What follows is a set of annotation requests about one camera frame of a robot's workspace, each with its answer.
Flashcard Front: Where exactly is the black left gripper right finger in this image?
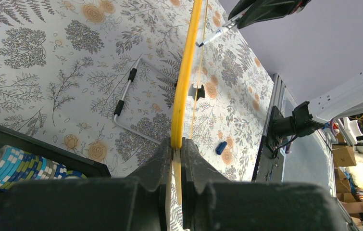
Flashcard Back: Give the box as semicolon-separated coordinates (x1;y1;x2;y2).
181;139;350;231

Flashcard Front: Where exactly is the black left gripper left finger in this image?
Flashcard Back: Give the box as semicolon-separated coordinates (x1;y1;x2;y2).
0;138;172;231

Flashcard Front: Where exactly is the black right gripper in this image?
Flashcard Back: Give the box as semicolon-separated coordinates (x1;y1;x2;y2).
228;0;311;29

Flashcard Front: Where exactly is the blue white marker pen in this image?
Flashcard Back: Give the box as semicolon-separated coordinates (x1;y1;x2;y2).
196;8;252;48

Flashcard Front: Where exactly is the blue marker cap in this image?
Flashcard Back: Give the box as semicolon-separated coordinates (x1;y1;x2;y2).
215;141;228;155

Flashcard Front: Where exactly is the yellow framed whiteboard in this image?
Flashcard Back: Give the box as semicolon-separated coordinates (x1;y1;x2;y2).
170;0;208;205

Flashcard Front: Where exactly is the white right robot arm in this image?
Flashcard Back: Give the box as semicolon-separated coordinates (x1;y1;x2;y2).
228;0;363;137

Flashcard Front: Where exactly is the floral patterned table mat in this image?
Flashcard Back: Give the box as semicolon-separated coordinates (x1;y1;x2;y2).
0;0;273;181

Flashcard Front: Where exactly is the blue white chip stack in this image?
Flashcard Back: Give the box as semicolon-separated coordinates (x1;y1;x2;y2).
0;145;71;191

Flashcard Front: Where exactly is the black poker chip case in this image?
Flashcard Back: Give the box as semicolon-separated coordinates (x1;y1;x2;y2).
0;125;110;201

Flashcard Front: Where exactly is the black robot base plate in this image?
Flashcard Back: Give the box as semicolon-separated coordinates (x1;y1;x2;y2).
251;106;293;182

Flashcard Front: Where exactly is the metal whiteboard stand wire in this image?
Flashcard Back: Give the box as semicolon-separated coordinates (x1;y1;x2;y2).
113;57;179;146

